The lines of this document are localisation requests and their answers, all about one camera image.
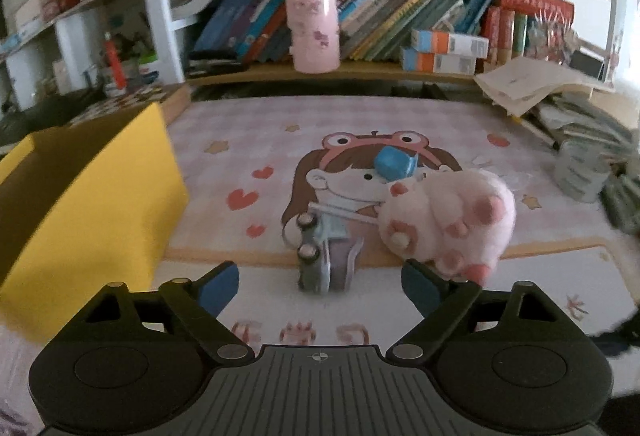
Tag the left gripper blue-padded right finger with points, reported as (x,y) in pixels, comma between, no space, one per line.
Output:
(443,305)

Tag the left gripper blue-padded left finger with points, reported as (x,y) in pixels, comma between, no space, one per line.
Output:
(196,306)

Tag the pink plush paw toy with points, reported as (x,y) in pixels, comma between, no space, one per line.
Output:
(458,223)

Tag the grey toy car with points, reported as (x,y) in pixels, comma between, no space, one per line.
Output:
(327,255)

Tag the pink cartoon desk mat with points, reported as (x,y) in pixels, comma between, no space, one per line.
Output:
(252,165)

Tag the blue pencil sharpener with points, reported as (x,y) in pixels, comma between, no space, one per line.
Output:
(394,164)

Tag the yellow cardboard box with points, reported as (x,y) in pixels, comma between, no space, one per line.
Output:
(83,206)

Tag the wooden chessboard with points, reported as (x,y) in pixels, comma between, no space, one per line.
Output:
(173,100)

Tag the pile of papers and books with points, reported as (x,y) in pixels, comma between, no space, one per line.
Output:
(560,104)

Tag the white green-lidded jar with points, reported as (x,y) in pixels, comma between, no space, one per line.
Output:
(149,68)

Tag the orange white box lower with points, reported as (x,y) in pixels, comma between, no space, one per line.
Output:
(423,62)

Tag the orange white box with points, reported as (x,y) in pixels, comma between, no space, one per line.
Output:
(445,43)
(423,62)

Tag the orange white box upper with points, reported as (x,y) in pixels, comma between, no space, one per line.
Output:
(445,43)

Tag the red marker bottle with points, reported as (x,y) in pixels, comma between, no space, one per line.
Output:
(112,56)

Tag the row of leaning books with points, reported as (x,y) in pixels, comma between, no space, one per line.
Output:
(256,31)

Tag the red thick dictionary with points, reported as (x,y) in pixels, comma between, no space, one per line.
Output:
(561,9)

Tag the pink cylindrical pen holder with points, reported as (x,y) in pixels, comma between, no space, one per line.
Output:
(315,35)

